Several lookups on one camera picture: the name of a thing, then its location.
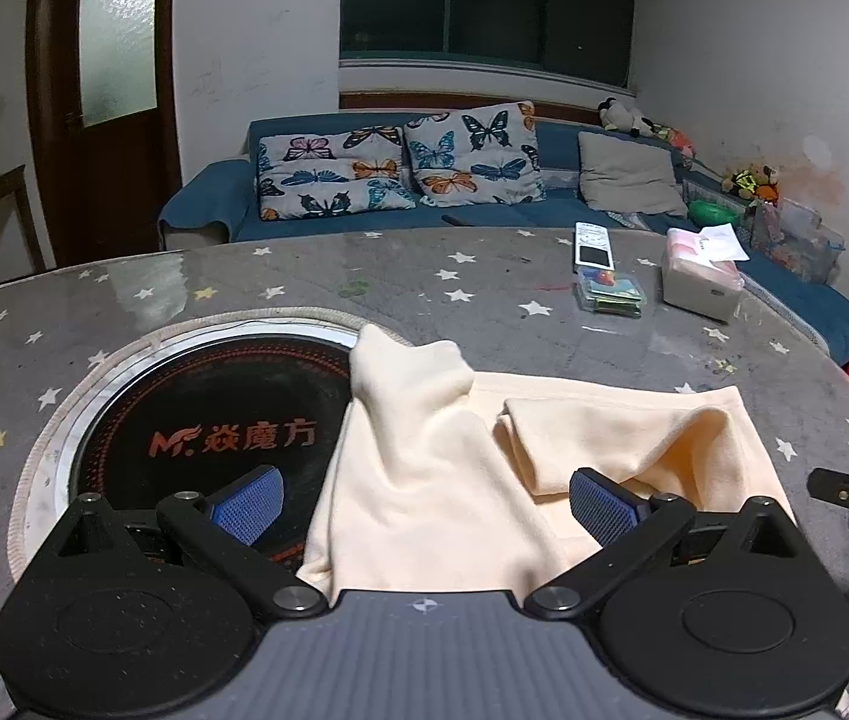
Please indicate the grey star-print tablecloth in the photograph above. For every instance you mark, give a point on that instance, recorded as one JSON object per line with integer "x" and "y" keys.
{"x": 469, "y": 292}

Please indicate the black and white plush toy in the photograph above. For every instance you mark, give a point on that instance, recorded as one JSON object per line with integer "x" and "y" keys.
{"x": 623, "y": 116}

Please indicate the white remote control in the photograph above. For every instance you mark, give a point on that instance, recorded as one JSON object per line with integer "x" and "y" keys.
{"x": 593, "y": 244}

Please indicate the small clear box colourful contents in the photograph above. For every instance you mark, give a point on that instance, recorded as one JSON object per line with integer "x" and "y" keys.
{"x": 610, "y": 292}

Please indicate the black round induction cooktop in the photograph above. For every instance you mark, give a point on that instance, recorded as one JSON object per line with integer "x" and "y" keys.
{"x": 192, "y": 405}

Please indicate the butterfly print pillow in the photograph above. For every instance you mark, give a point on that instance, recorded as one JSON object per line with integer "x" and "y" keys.
{"x": 469, "y": 154}
{"x": 334, "y": 172}

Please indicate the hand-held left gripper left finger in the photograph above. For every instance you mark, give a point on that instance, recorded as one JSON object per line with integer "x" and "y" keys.
{"x": 255, "y": 502}

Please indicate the cream garment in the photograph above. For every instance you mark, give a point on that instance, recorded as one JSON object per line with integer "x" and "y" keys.
{"x": 424, "y": 480}

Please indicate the yellow and orange plush toy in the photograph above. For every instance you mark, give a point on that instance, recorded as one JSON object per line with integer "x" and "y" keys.
{"x": 750, "y": 181}

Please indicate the white tissue box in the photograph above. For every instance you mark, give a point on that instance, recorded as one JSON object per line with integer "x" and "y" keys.
{"x": 698, "y": 289}

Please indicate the clear plastic storage box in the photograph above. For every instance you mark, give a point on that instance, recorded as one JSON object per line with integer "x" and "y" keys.
{"x": 799, "y": 244}

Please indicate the brown wooden wall trim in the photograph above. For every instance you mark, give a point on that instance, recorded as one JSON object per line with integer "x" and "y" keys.
{"x": 432, "y": 99}

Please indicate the pink plush toy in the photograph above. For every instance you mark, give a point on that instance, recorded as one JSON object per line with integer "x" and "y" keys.
{"x": 675, "y": 139}

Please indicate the blue sofa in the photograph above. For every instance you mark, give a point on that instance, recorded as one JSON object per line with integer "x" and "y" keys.
{"x": 214, "y": 195}

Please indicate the dark window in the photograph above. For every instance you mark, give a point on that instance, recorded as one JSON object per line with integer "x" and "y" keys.
{"x": 484, "y": 0}

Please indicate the white paper slip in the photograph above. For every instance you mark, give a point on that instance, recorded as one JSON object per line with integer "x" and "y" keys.
{"x": 724, "y": 241}

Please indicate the beige pillow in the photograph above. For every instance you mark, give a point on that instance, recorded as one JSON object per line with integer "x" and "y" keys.
{"x": 630, "y": 172}

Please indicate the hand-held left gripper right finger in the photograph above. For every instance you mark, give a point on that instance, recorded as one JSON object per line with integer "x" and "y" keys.
{"x": 600, "y": 506}

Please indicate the brown door with frosted glass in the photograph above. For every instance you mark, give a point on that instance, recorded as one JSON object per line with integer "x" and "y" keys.
{"x": 64, "y": 187}

